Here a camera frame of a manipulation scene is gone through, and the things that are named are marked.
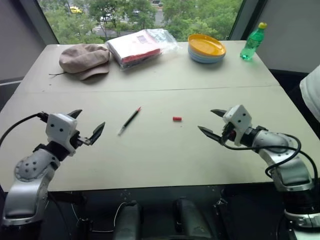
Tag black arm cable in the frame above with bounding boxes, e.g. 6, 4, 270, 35
0, 112, 49, 147
221, 133, 320, 181

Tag black pen with red end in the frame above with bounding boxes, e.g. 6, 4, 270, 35
117, 106, 142, 137

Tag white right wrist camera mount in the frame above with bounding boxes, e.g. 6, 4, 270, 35
222, 104, 253, 147

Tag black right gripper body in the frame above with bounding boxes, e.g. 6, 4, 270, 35
220, 123, 237, 146

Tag thin white wire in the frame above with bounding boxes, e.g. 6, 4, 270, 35
112, 201, 129, 227

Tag white cloth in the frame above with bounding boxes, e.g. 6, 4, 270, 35
299, 65, 320, 118

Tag beige newsboy cap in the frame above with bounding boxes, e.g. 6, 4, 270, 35
48, 43, 112, 82

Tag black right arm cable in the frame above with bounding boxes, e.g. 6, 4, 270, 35
221, 133, 320, 181

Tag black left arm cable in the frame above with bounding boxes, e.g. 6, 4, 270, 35
0, 112, 49, 147

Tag light blue plastic plate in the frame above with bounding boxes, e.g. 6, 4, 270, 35
187, 48, 227, 65

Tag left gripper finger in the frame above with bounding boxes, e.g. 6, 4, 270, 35
66, 108, 83, 120
85, 121, 106, 147

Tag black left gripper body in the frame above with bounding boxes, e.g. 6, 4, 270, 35
69, 131, 92, 151

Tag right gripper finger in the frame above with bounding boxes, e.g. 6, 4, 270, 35
197, 125, 224, 144
210, 108, 228, 118

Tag plastic-wrapped pink white booklets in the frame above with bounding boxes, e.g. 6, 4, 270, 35
104, 28, 180, 71

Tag dark rounded shape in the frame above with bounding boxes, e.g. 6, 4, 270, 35
113, 200, 145, 240
172, 197, 219, 240

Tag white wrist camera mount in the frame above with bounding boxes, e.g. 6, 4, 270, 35
45, 112, 79, 157
222, 104, 253, 147

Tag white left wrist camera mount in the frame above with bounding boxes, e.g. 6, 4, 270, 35
45, 112, 79, 157

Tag green plastic bottle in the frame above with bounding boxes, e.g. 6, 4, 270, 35
239, 22, 269, 62

